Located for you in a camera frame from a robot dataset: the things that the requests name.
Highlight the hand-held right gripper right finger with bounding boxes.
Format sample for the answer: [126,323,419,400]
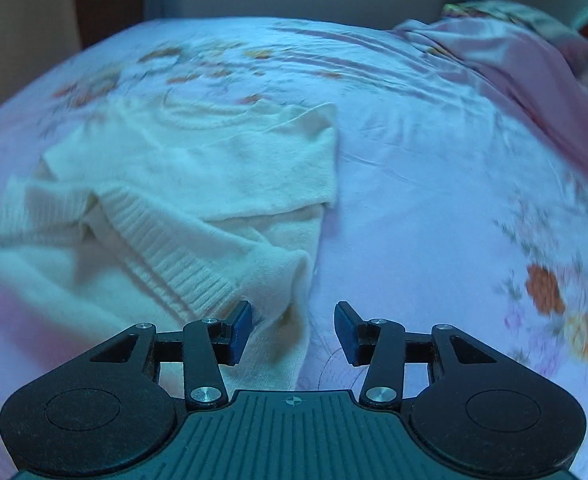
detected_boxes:
[335,301,499,410]

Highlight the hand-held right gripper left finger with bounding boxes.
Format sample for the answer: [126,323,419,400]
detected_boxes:
[90,301,253,410]

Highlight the cream knit sweater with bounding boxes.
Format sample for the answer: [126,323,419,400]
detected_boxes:
[0,100,341,397]

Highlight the pink floral bed sheet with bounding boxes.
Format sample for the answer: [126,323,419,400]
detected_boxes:
[0,15,588,480]

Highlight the pink quilt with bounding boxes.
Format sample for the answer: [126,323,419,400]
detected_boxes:
[394,15,588,187]

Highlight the striped pink pillow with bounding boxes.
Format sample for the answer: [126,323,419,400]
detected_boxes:
[441,1,582,56]

